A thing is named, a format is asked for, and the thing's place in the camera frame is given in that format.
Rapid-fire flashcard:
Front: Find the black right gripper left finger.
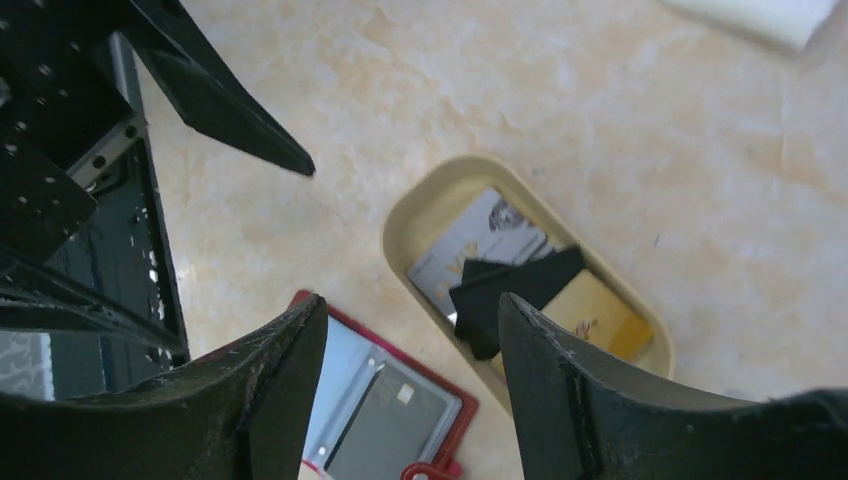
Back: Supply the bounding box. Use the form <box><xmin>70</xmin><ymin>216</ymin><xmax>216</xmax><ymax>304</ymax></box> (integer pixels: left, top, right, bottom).
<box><xmin>1</xmin><ymin>294</ymin><xmax>328</xmax><ymax>479</ymax></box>

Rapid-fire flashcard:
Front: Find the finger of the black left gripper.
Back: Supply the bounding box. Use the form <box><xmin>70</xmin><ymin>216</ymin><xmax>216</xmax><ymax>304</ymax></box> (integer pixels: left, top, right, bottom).
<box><xmin>125</xmin><ymin>1</ymin><xmax>315</xmax><ymax>177</ymax></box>
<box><xmin>1</xmin><ymin>246</ymin><xmax>185</xmax><ymax>353</ymax></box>

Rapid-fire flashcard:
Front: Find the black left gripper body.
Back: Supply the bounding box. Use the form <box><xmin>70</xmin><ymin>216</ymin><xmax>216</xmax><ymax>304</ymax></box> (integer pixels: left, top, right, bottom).
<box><xmin>1</xmin><ymin>1</ymin><xmax>144</xmax><ymax>262</ymax></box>

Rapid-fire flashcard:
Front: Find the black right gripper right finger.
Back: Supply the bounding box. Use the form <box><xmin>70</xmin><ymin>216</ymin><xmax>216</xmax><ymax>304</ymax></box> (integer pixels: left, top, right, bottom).
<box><xmin>498</xmin><ymin>294</ymin><xmax>847</xmax><ymax>479</ymax></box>

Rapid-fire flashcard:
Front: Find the gold VIP card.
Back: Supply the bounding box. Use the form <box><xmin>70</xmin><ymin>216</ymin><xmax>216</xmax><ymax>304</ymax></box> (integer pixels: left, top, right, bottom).
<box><xmin>541</xmin><ymin>269</ymin><xmax>653</xmax><ymax>363</ymax></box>

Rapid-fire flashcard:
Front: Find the red card holder wallet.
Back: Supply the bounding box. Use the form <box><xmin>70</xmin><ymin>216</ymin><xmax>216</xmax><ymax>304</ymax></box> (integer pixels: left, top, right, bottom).
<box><xmin>302</xmin><ymin>307</ymin><xmax>479</xmax><ymax>479</ymax></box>

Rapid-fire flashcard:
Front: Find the beige oval tray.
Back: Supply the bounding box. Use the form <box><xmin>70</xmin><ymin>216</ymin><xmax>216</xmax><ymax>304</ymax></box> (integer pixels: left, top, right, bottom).
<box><xmin>381</xmin><ymin>153</ymin><xmax>677</xmax><ymax>415</ymax></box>

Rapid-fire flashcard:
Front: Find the silver VIP card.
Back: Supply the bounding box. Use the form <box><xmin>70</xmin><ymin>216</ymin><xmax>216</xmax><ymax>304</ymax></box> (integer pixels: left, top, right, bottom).
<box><xmin>407</xmin><ymin>187</ymin><xmax>555</xmax><ymax>326</ymax></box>

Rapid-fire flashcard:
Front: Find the white crumpled cloth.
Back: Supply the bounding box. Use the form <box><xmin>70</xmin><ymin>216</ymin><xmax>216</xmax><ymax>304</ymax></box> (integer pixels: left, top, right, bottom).
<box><xmin>664</xmin><ymin>0</ymin><xmax>840</xmax><ymax>52</ymax></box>

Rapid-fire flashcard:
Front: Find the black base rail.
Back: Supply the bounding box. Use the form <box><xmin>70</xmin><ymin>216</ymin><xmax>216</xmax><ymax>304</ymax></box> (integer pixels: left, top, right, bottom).
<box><xmin>46</xmin><ymin>33</ymin><xmax>192</xmax><ymax>401</ymax></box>

